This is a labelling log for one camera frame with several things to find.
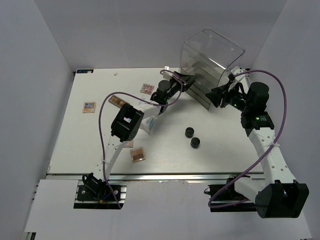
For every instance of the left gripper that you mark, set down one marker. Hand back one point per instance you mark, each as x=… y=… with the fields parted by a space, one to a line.
x=188 y=79

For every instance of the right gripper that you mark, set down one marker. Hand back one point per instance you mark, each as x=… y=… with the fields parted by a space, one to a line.
x=215 y=96

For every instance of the clear acrylic organizer with drawers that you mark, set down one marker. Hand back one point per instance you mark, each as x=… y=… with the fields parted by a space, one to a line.
x=210 y=57

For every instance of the black round jar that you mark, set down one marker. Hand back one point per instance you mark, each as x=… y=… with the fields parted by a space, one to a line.
x=195 y=142
x=189 y=132

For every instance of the white cotton pad bag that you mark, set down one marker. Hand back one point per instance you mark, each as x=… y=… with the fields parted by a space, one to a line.
x=144 y=103
x=148 y=123

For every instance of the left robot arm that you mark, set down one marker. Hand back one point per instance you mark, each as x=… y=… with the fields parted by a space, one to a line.
x=126 y=124

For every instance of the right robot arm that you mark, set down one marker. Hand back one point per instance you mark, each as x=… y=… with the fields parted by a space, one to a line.
x=282 y=196

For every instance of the pink blush palette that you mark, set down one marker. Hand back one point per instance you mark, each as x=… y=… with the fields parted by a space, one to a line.
x=147 y=89

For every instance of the long brown eyeshadow palette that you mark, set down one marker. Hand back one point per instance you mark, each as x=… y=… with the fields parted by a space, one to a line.
x=116 y=101

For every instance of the pale pink flat compact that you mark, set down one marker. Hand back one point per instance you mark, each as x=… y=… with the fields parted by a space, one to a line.
x=129 y=144

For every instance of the brown quad eyeshadow palette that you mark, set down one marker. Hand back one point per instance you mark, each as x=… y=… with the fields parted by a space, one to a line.
x=137 y=155

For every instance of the black label sticker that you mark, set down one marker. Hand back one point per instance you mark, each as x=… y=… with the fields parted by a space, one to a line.
x=84 y=71

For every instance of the colourful square eyeshadow palette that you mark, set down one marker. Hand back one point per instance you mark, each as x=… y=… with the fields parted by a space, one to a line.
x=89 y=107

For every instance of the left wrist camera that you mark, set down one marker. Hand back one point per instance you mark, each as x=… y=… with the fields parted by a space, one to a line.
x=165 y=70

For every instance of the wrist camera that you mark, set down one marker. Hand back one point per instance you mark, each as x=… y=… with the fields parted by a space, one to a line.
x=165 y=70
x=236 y=74

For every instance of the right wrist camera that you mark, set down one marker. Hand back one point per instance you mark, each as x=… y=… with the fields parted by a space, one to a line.
x=236 y=74

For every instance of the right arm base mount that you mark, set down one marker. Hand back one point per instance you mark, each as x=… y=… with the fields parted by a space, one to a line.
x=229 y=195

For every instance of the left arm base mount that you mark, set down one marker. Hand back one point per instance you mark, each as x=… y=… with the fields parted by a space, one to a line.
x=95 y=194

